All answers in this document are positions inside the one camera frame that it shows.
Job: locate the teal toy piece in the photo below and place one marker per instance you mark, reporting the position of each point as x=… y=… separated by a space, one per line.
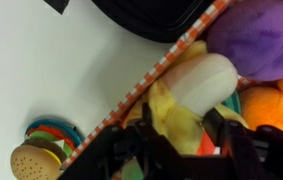
x=233 y=101

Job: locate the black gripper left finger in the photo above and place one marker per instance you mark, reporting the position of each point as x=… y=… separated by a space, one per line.
x=147 y=116

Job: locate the black tape strip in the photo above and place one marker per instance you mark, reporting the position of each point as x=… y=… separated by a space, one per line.
x=58 y=4

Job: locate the black tray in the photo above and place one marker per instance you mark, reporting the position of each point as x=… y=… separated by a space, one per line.
x=161 y=16

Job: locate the green plush toy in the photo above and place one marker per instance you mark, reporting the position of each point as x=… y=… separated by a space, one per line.
x=131 y=170

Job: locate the purple plush toy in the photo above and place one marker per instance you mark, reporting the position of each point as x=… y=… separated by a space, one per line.
x=261 y=36

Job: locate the orange checkered basket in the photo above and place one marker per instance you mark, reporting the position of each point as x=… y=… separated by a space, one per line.
x=141 y=86

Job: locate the burger toy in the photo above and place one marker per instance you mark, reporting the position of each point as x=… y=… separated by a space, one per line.
x=34 y=160

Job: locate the yellow banana plush toy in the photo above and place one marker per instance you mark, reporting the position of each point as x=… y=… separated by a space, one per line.
x=187 y=93

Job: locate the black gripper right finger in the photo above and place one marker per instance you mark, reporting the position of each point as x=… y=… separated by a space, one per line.
x=214 y=121

